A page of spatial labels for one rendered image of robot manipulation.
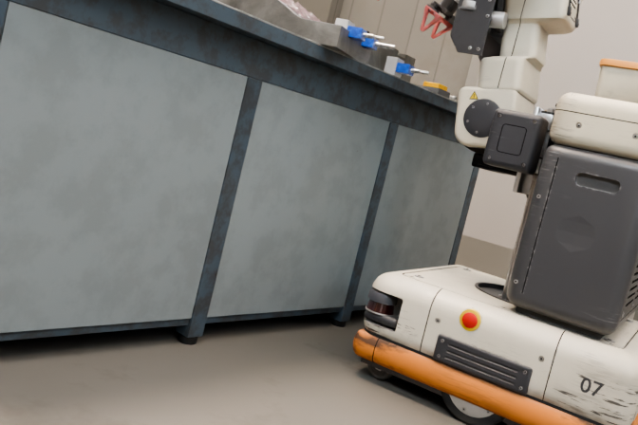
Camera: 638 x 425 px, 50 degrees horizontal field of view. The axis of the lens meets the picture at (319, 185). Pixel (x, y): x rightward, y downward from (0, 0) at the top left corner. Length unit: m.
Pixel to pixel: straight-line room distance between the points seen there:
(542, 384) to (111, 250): 0.98
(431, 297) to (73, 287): 0.82
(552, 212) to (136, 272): 0.95
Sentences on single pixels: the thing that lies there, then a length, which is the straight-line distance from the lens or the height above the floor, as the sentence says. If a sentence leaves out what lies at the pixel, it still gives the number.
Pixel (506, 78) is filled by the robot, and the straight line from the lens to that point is 1.88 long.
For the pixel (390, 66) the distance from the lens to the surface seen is 2.05.
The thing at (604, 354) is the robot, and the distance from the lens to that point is 1.62.
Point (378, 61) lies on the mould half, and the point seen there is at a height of 0.83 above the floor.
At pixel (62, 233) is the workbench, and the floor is 0.27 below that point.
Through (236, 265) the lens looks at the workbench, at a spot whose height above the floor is 0.21.
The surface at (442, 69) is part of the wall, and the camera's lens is 4.07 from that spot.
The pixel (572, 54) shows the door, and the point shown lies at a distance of 3.84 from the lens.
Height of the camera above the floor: 0.57
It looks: 4 degrees down
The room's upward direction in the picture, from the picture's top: 14 degrees clockwise
